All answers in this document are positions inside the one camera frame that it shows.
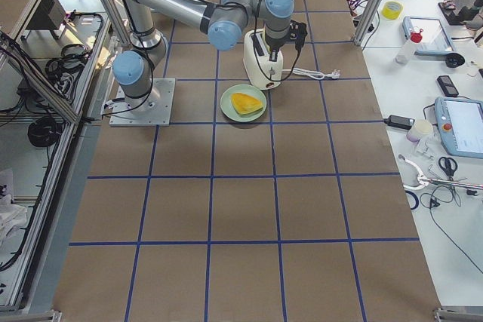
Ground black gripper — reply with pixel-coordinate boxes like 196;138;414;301
264;27;290;62

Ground white toaster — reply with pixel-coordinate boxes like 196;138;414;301
243;29;283;90

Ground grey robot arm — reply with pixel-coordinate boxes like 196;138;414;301
113;0;294;109

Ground light green plate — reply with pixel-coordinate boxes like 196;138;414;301
220;84;267;122

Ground bread slice on plate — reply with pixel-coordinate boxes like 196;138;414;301
230;93;263;115

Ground yellow tape roll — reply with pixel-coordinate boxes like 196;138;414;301
381;1;403;20

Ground black power adapter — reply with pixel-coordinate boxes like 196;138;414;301
383;115;415;130

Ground blue teach pendant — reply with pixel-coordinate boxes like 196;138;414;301
435;97;482;159

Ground black scissors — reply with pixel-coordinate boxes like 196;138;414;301
438;156;458;181

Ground white toaster power cable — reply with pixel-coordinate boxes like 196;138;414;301
278;66;343;81

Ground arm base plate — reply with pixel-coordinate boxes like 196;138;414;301
109;78;176;127

